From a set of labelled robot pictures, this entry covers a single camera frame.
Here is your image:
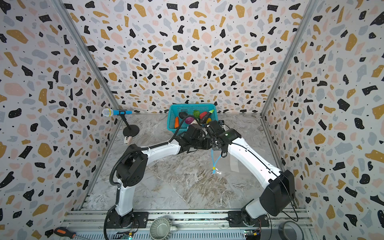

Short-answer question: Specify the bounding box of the red toy pepper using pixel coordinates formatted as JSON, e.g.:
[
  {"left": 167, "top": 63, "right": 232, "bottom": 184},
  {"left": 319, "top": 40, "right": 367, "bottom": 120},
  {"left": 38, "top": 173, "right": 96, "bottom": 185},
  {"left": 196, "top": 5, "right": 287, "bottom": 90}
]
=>
[{"left": 199, "top": 112, "right": 208, "bottom": 119}]

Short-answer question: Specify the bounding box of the teal plastic basket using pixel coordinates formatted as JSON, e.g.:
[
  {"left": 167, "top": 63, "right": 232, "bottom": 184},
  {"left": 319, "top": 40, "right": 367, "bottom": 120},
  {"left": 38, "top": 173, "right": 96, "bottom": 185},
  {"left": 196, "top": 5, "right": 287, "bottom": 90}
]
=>
[{"left": 167, "top": 104, "right": 219, "bottom": 134}]

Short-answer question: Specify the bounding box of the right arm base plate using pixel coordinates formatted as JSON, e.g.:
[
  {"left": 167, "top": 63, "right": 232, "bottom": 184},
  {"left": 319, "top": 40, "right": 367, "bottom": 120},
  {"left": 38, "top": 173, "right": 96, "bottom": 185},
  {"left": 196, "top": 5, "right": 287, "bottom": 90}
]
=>
[{"left": 226, "top": 211, "right": 270, "bottom": 228}]

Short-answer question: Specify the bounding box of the aluminium rail frame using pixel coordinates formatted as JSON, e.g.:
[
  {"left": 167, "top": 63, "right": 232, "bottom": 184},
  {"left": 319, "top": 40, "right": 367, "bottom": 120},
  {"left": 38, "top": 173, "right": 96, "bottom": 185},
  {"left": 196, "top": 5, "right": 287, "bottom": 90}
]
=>
[{"left": 61, "top": 208, "right": 317, "bottom": 240}]

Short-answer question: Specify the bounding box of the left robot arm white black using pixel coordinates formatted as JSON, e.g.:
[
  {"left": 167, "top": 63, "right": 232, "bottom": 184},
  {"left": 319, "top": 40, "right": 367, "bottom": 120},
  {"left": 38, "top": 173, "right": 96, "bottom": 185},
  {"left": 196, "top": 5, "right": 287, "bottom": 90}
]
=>
[{"left": 110, "top": 124, "right": 212, "bottom": 217}]

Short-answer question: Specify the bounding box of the purple toy onion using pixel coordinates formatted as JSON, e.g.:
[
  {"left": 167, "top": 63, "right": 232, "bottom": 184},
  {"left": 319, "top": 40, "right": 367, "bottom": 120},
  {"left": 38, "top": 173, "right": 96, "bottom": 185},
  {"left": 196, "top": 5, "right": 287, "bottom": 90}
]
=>
[{"left": 185, "top": 117, "right": 195, "bottom": 125}]

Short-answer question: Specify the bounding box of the grey tape roll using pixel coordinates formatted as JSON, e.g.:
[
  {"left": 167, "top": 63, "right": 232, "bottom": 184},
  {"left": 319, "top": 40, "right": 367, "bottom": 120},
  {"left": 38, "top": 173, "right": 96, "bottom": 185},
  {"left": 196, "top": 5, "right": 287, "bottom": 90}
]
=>
[{"left": 278, "top": 221, "right": 305, "bottom": 240}]

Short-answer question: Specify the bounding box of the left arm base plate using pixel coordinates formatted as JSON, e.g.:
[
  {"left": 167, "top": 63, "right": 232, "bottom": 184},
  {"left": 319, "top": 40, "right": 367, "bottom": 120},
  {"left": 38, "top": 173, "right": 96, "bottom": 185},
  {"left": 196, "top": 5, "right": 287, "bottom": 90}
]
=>
[{"left": 105, "top": 210, "right": 149, "bottom": 229}]

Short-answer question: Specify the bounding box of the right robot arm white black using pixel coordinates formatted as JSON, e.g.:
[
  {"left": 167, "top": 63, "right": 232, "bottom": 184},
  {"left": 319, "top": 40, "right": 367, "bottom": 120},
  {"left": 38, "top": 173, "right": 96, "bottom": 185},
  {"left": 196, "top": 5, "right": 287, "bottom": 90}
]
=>
[{"left": 206, "top": 121, "right": 295, "bottom": 219}]

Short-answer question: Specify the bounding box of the green toy leaf vegetable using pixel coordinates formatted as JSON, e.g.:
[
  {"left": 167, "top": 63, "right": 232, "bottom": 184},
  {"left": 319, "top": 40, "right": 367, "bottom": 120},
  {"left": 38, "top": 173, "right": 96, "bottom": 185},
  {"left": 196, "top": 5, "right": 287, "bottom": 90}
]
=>
[{"left": 193, "top": 110, "right": 200, "bottom": 119}]

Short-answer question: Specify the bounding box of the blue microphone on stand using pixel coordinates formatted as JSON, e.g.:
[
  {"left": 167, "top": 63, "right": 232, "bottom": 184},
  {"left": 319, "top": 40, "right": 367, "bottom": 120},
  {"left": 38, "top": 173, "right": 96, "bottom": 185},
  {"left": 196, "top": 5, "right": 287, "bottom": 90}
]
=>
[{"left": 101, "top": 107, "right": 141, "bottom": 138}]

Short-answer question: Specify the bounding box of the orange handled screwdriver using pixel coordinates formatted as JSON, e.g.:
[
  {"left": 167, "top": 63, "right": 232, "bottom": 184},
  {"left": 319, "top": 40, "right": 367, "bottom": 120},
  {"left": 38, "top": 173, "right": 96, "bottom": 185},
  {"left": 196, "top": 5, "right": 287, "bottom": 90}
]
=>
[{"left": 54, "top": 227, "right": 88, "bottom": 240}]

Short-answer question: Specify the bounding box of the orange toy carrot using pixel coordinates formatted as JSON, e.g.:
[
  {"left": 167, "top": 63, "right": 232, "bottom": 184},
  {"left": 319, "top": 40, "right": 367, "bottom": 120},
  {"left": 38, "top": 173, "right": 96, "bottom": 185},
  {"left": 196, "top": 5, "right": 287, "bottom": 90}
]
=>
[{"left": 174, "top": 117, "right": 180, "bottom": 129}]

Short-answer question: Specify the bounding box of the black toy avocado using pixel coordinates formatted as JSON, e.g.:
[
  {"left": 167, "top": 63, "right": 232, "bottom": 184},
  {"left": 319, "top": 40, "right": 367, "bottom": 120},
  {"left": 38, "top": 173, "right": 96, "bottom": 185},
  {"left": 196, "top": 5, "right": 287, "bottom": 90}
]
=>
[{"left": 178, "top": 112, "right": 188, "bottom": 119}]

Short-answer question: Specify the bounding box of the clear zip top bag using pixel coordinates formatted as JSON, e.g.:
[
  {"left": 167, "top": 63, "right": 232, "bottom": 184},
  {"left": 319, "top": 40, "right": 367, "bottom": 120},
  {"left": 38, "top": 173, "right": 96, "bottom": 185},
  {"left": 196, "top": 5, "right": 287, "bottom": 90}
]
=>
[{"left": 209, "top": 143, "right": 280, "bottom": 208}]

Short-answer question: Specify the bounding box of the black corrugated cable hose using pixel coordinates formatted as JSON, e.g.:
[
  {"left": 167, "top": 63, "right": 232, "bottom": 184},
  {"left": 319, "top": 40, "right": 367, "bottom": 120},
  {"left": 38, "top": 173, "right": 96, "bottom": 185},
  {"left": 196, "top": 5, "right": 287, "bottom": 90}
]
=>
[{"left": 103, "top": 112, "right": 199, "bottom": 240}]

